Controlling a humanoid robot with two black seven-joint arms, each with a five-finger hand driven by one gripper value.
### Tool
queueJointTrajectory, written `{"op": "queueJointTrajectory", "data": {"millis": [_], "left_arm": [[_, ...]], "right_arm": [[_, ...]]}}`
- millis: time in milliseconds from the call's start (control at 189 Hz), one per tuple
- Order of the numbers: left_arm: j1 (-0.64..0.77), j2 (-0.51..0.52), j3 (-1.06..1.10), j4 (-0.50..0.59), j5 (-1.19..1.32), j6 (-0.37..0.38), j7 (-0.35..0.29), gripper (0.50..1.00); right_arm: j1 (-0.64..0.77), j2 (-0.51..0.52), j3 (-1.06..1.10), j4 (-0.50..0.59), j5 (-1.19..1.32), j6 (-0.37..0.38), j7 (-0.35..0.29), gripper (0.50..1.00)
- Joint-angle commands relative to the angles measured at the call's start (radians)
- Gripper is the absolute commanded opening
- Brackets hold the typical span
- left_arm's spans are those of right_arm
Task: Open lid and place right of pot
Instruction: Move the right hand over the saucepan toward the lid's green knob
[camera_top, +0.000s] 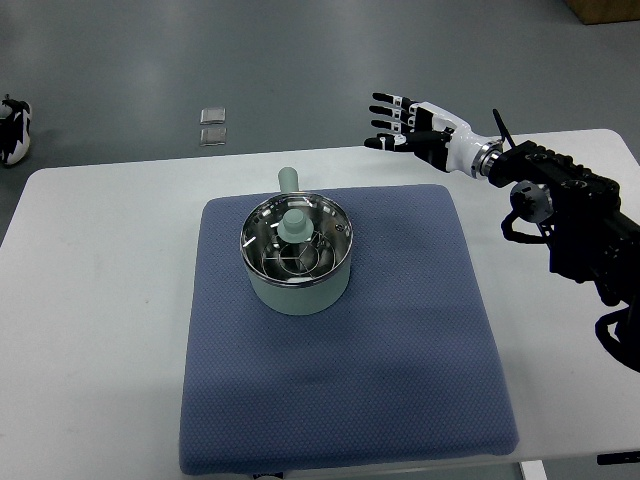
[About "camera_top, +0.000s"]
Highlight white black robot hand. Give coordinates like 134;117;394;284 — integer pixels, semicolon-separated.
364;92;502;179

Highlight glass lid with green knob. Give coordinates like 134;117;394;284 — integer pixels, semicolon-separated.
240;192;353;288

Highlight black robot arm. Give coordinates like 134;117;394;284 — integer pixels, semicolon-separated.
482;115;639;370

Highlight green pot with steel interior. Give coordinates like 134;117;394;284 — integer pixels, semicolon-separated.
245;167;351;315

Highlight brown cardboard box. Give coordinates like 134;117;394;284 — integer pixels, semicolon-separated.
565;0;639;25

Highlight upper metal floor plate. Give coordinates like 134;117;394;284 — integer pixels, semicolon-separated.
200;107;226;125

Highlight blue padded mat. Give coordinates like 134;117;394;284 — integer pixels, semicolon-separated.
179;185;519;475

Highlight black white sneaker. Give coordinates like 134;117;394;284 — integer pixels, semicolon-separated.
1;94;32;167

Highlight wire steamer rack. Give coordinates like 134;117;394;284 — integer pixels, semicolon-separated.
260;232;336;281

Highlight black bracket at table edge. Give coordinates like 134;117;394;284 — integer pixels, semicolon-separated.
597;451;640;466

